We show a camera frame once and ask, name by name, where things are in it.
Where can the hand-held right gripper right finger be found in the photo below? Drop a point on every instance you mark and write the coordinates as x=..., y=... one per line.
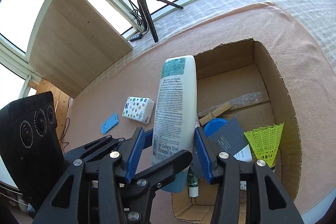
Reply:
x=202, y=153

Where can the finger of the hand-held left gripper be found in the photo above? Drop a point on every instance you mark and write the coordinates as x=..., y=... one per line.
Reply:
x=97, y=145
x=168, y=166

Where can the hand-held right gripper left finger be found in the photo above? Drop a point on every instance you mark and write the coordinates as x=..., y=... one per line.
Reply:
x=135, y=153

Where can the round blue lid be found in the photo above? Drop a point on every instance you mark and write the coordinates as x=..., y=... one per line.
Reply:
x=214, y=127

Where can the green lip balm stick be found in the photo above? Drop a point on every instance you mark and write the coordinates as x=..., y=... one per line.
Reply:
x=193, y=184

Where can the dark box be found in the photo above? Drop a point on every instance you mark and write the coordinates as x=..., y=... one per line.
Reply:
x=231, y=137

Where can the wooden clothespin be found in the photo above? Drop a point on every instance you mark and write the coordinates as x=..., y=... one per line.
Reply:
x=215, y=113

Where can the white lotion bottle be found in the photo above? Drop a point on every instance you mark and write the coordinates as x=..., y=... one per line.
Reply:
x=176, y=108

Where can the yellow plastic shuttlecock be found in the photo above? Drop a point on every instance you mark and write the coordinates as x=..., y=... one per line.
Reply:
x=265, y=142

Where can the cardboard box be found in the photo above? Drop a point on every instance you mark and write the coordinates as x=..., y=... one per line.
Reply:
x=236, y=82

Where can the blue flat plastic stand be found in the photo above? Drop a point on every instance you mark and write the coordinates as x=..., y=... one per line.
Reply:
x=110, y=123

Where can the patterned tissue pack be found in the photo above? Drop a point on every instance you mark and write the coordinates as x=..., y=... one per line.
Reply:
x=137, y=108

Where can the light oak wooden board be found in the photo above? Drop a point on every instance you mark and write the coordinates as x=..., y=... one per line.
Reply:
x=78, y=43

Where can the pink blanket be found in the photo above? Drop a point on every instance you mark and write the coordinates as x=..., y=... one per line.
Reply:
x=288, y=43

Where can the pine slat wall panel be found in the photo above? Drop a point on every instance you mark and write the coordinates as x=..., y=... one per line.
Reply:
x=50, y=86

